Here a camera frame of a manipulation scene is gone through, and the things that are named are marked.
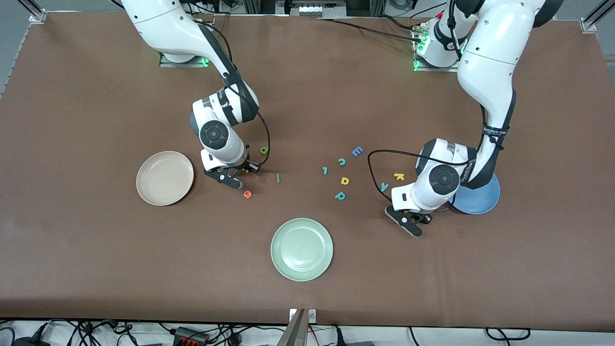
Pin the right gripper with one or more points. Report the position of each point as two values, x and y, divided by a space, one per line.
249 166

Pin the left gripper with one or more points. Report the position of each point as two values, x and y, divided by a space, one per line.
422 219

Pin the yellow foam letter k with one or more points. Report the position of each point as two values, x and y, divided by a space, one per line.
398 176

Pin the teal foam letter y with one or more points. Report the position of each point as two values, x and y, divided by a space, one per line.
384 186

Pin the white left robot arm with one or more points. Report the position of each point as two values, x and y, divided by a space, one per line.
495 48

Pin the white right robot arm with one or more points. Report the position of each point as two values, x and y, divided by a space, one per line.
163 24

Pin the blue plate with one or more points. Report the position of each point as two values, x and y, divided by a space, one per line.
480 202

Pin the teal foam letter p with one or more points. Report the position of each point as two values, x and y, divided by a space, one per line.
338 196

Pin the beige brown plate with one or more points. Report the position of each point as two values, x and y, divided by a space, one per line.
165 178

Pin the blue foam letter E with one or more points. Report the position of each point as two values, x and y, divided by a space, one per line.
357 152

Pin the pale green plate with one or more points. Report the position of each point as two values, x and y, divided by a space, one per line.
301 249

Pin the grey connector device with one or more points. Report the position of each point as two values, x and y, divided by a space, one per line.
312 9

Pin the black orange power strip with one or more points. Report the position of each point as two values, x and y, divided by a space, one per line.
190 337

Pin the black power adapter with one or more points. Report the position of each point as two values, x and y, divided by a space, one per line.
29 342

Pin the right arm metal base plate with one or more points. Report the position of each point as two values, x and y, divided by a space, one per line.
192 62

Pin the white stand bracket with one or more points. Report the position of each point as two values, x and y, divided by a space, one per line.
312 315

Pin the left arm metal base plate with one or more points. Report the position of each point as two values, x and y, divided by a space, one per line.
432 69

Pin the grey camera stand pole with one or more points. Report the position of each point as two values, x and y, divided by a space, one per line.
294 331

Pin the aluminium frame post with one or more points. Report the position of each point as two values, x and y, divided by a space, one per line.
37 17
588 24

